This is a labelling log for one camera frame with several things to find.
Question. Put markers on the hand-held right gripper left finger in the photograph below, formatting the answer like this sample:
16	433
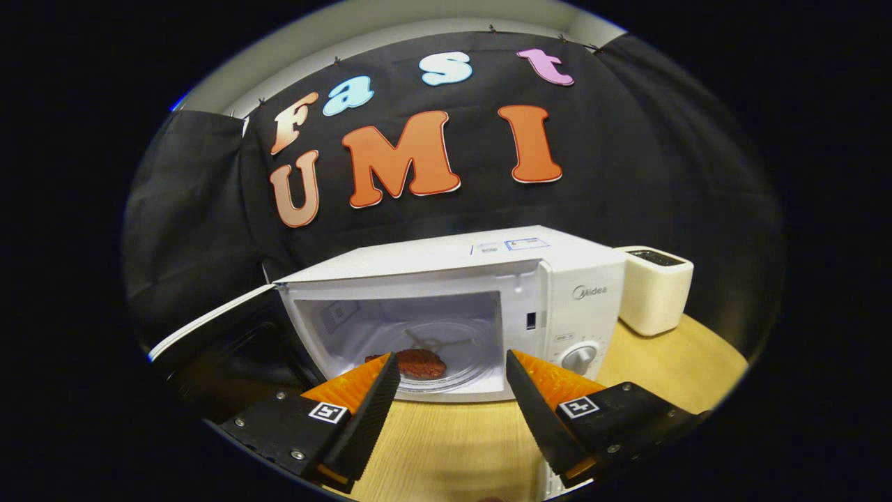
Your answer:
369	425

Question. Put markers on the white microwave oven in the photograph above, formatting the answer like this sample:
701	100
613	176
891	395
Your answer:
453	279

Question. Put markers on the glass turntable plate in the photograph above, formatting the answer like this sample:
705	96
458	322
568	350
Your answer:
474	348

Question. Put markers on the brown steak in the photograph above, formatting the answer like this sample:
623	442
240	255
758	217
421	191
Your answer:
421	362

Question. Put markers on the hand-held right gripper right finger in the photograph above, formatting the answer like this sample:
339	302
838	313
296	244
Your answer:
536	418

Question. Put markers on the white toaster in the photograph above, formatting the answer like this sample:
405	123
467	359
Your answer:
655	296

